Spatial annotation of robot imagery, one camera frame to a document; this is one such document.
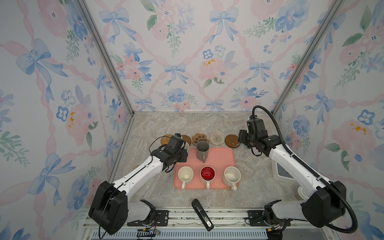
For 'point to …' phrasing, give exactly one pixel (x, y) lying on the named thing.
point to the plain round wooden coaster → (187, 139)
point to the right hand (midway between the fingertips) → (243, 133)
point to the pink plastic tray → (219, 158)
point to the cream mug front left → (185, 175)
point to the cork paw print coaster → (198, 137)
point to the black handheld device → (202, 214)
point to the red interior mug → (207, 175)
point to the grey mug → (202, 148)
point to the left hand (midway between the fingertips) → (184, 153)
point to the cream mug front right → (231, 175)
